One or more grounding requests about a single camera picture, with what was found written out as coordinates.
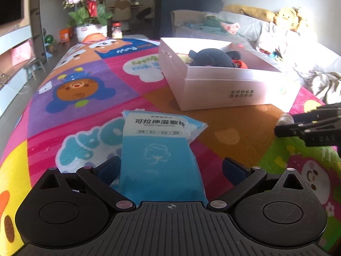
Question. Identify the green clothing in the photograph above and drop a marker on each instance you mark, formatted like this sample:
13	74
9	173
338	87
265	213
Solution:
211	24

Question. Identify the dark blue cabinet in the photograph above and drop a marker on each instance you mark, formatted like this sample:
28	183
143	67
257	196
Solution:
183	5

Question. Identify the white printed garment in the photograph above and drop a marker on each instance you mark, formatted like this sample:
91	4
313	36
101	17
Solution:
271	38

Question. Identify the yellow cushion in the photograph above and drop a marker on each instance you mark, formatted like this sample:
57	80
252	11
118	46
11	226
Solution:
247	10

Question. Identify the yellow and pink doll toy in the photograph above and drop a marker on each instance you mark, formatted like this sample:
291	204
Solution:
183	58

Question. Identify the colourful cartoon printed mat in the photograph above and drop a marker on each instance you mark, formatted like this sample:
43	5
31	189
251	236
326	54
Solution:
93	72

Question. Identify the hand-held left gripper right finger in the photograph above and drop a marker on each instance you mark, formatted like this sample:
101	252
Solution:
234	169

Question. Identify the yellow duck plush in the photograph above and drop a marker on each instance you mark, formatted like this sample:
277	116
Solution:
286	18

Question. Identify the white flower pot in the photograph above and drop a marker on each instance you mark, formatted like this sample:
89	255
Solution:
89	30

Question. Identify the pink plush toy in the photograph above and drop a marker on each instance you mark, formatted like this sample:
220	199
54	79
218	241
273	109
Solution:
230	28

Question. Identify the grey sofa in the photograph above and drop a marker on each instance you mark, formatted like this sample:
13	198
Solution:
247	32

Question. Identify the white cardboard box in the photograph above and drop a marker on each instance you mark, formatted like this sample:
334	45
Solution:
226	93

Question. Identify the green ball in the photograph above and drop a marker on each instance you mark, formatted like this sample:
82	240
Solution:
48	39

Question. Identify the small colourful toy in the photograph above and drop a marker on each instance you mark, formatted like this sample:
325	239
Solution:
275	55

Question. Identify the blue wet wipe packet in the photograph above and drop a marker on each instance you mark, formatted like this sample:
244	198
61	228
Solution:
159	149

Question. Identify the white television cabinet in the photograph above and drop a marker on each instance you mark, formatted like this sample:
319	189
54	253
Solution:
8	48

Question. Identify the small orange box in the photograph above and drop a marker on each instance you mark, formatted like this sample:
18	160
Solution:
64	35

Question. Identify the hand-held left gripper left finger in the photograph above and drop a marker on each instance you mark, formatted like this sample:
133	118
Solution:
109	169

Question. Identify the red hooded doll toy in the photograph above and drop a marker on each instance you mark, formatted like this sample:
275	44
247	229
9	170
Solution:
241	64

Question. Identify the pale yellow plush toy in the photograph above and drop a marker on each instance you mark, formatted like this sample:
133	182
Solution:
303	21

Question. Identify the beige dining chair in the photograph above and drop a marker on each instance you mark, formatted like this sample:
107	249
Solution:
122	10

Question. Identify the dark chair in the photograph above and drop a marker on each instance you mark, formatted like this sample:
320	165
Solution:
145	12

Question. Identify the pink paper bag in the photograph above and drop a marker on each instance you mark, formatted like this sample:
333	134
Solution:
21	53

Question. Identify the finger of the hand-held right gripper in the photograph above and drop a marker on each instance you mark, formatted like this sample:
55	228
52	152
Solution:
319	113
287	130

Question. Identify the purple orchid plant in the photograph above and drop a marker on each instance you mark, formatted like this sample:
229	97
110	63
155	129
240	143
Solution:
88	8

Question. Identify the orange round toy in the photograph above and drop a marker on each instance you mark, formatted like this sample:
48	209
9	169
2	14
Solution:
93	37

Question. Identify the black plush toy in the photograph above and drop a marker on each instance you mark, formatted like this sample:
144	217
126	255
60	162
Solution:
210	57

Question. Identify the red-lidded clear jar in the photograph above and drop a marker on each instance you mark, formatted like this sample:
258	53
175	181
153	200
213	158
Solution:
117	32

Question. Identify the black television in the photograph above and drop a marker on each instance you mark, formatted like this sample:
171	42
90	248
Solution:
10	0

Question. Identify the small wooden stool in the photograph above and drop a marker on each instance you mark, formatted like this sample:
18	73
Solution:
34	64

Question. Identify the beige blanket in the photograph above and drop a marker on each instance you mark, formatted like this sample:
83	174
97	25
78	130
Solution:
322	85

